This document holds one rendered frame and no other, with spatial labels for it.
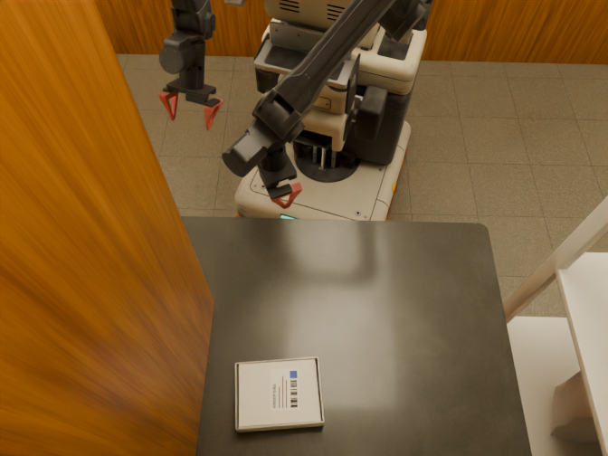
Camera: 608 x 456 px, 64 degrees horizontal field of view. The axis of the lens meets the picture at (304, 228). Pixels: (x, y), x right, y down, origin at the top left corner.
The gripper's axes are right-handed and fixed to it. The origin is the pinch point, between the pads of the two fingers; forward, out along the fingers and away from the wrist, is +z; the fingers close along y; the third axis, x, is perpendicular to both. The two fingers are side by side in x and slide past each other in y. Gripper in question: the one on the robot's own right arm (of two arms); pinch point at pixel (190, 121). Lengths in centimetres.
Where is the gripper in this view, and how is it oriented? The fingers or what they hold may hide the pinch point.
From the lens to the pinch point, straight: 127.3
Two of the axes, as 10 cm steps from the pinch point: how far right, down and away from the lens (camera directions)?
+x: 2.8, -5.0, 8.2
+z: -1.5, 8.2, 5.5
